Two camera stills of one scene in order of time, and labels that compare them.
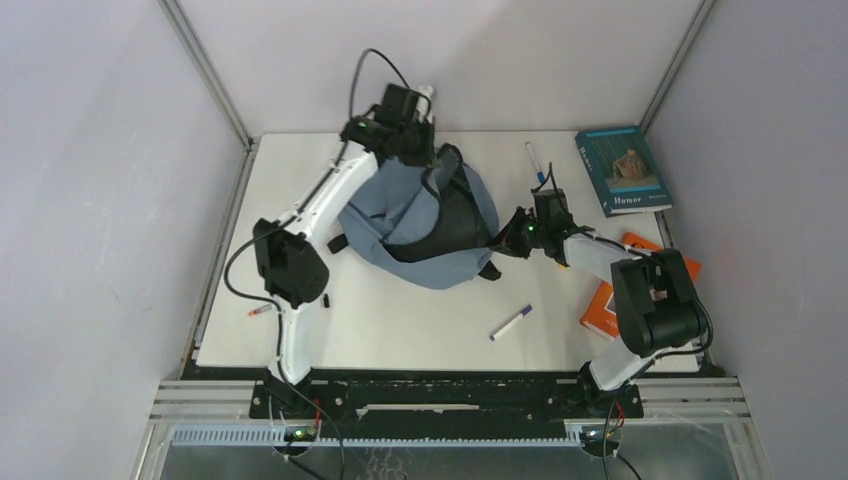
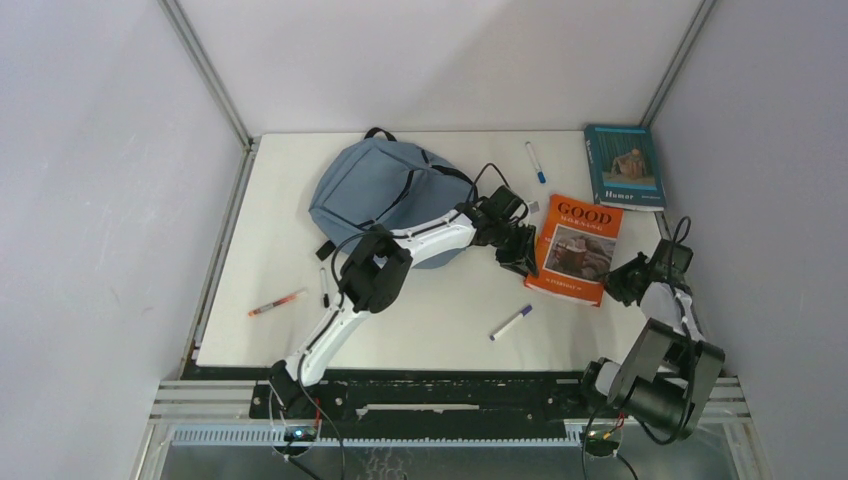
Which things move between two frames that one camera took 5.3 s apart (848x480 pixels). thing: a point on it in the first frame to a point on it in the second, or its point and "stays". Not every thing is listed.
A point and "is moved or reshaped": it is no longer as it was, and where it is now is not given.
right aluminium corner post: [677, 63] stays
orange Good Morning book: [601, 315] to [577, 249]
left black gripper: [427, 155] to [523, 259]
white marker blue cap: [540, 173] stays
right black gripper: [506, 239] to [613, 280]
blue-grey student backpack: [426, 226] is moved or reshaped
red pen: [255, 311] stays
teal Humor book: [623, 170] stays
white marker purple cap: [517, 318] stays
